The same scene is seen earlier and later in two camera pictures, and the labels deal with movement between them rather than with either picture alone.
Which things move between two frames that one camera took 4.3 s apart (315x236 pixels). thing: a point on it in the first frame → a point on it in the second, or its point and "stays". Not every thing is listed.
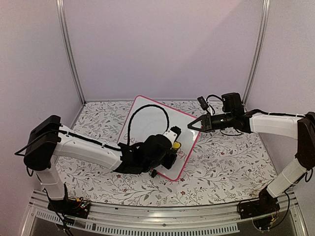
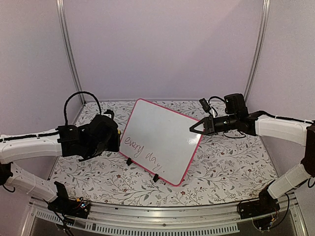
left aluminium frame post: x=60 y=4 stays
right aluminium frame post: x=266 y=6 stays
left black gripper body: x=169 y=164 → x=113 y=147
